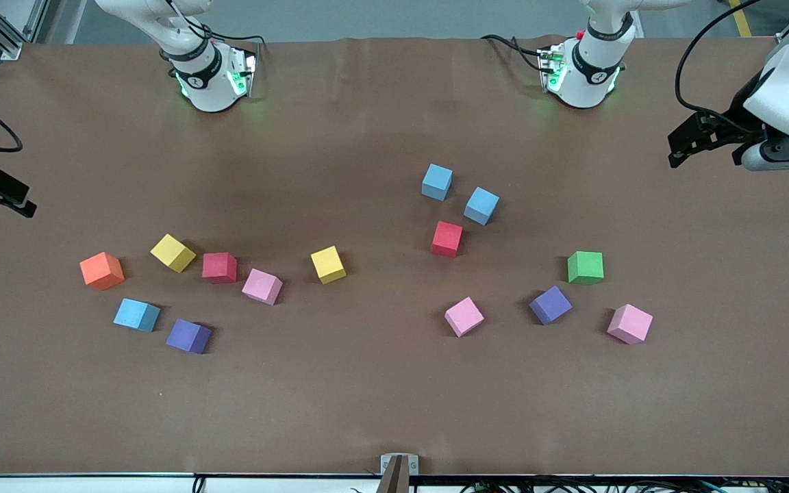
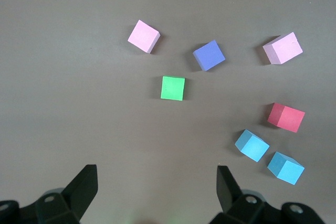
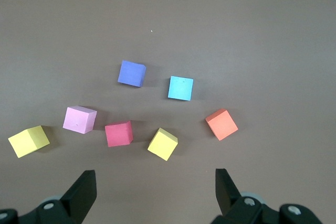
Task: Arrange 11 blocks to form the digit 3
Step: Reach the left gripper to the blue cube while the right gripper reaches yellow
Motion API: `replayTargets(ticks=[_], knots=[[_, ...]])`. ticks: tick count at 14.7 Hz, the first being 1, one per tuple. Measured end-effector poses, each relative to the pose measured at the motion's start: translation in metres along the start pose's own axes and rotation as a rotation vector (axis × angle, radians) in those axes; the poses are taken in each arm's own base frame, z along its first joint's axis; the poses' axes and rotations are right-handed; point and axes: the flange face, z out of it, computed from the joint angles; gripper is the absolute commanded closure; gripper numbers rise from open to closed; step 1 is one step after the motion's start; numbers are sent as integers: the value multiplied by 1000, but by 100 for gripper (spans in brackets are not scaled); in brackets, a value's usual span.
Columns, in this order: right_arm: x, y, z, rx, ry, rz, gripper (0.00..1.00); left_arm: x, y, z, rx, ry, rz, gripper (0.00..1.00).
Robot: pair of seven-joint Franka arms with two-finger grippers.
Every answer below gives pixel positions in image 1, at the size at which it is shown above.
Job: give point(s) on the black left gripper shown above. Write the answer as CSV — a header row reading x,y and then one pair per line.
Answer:
x,y
735,118

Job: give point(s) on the light blue foam cube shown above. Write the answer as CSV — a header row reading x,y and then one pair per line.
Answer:
x,y
437,181
481,205
136,314

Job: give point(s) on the pink foam cube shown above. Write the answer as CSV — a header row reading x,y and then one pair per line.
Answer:
x,y
464,315
261,285
630,323

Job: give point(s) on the red foam cube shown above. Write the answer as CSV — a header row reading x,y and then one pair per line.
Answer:
x,y
447,237

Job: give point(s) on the yellow foam cube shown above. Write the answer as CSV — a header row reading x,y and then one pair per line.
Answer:
x,y
328,263
172,252

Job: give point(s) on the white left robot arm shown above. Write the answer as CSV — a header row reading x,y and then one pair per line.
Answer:
x,y
590,75

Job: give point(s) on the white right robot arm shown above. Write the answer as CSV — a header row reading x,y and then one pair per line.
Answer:
x,y
206,89

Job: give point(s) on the orange foam cube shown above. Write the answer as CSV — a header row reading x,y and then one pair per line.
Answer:
x,y
101,270

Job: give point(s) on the yellow floor tape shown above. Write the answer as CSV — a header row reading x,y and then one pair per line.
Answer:
x,y
742,20

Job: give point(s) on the green foam cube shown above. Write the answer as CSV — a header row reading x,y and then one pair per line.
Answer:
x,y
585,266

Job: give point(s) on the crimson foam cube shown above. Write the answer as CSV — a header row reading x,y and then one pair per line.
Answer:
x,y
219,267

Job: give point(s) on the purple foam cube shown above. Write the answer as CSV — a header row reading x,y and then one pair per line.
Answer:
x,y
550,305
188,335

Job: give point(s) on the brown table mat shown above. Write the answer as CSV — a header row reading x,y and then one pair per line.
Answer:
x,y
367,383

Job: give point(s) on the aluminium frame profile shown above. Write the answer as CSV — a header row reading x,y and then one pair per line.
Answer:
x,y
11,51

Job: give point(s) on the white table edge rail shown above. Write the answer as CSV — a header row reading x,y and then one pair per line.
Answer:
x,y
59,485

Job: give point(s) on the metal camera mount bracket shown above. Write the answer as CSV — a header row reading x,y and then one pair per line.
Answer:
x,y
398,465

